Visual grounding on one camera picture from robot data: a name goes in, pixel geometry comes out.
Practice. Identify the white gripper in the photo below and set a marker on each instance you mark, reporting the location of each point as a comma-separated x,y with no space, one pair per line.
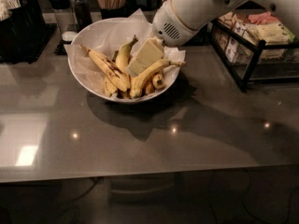
168,19

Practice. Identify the greenish banana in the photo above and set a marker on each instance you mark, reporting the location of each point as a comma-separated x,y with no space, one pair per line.
124,54

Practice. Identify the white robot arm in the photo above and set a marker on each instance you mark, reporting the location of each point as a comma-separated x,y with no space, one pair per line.
198,13

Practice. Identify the banana with sticker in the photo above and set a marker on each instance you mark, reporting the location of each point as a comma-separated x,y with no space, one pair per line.
158,80

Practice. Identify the yellow banana lying across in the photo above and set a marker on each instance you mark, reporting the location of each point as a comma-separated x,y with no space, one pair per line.
138,82

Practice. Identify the spotted banana on left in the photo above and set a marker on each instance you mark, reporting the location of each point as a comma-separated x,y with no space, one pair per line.
114,74

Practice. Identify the white bowl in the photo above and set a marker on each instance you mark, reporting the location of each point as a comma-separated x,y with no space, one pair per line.
120,61

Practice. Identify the small banana at bottom left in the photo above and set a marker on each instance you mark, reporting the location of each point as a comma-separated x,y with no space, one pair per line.
109,88

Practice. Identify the white paper liner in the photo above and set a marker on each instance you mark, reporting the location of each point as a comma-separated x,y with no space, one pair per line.
107,36

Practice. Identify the cup of wooden stirrers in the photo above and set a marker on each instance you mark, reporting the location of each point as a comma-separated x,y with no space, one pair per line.
111,8

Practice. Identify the dark glass shaker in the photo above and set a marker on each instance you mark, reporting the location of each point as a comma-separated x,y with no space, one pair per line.
82,13

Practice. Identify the small white lid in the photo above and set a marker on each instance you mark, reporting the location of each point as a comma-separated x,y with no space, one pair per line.
68,36

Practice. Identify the glass shaker with black lid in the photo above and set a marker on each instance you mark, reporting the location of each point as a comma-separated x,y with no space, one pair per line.
63,14

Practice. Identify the black container on left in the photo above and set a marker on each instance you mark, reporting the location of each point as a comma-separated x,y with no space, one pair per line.
21,32

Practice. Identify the black wire rack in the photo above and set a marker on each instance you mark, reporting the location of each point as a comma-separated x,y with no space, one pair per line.
256,53

